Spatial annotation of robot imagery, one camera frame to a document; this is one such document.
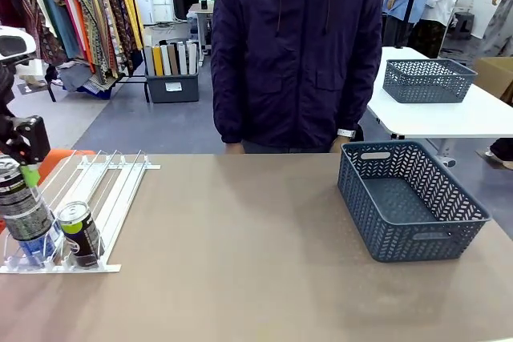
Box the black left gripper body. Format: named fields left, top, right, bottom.
left=0, top=115, right=52, bottom=166

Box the black grey printed can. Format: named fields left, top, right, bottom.
left=0, top=153, right=56, bottom=241

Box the black can green label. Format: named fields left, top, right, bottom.
left=57, top=200, right=106, bottom=269

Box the person left forearm navy sleeve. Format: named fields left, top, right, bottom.
left=340, top=53, right=384, bottom=135

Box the person right forearm navy sleeve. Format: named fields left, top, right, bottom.
left=211, top=53, right=246, bottom=145

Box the person left hand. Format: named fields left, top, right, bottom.
left=328, top=135, right=349, bottom=155

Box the orange chair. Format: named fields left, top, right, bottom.
left=0, top=148, right=97, bottom=235

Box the grey fabric pile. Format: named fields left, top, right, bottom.
left=55, top=60, right=121, bottom=101

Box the grey fabric roll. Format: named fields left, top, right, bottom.
left=143, top=46, right=156, bottom=77

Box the clothes rack with colourful garments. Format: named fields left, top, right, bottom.
left=18, top=0, right=146, bottom=93

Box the yellow fabric roll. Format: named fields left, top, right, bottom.
left=152, top=45, right=165, bottom=77

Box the grey plastic storage bin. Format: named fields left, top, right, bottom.
left=143, top=72, right=200, bottom=104

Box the brown fabric roll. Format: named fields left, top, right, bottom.
left=167, top=43, right=180, bottom=76

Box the white air purifier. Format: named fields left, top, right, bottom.
left=134, top=0, right=156, bottom=26

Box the white fabric roll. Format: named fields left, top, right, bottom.
left=186, top=42, right=199, bottom=75

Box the grey background work table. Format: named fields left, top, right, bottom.
left=187, top=0, right=216, bottom=57

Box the person torso navy jacket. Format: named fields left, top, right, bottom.
left=211, top=0, right=385, bottom=155

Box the blue-grey plastic woven basket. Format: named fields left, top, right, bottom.
left=382, top=58, right=478, bottom=104
left=337, top=140, right=491, bottom=264

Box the white side table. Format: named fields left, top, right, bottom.
left=366, top=46, right=513, bottom=169

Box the black stand pole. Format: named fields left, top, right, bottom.
left=394, top=0, right=426, bottom=50

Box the black plastic stool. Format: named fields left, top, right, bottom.
left=454, top=11, right=476, bottom=41

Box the brown cardboard box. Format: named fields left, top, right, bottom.
left=472, top=56, right=513, bottom=105

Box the mannequin in grey dress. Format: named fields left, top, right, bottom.
left=479, top=0, right=513, bottom=58

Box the white wire can dispenser rack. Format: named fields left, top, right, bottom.
left=0, top=149, right=161, bottom=276

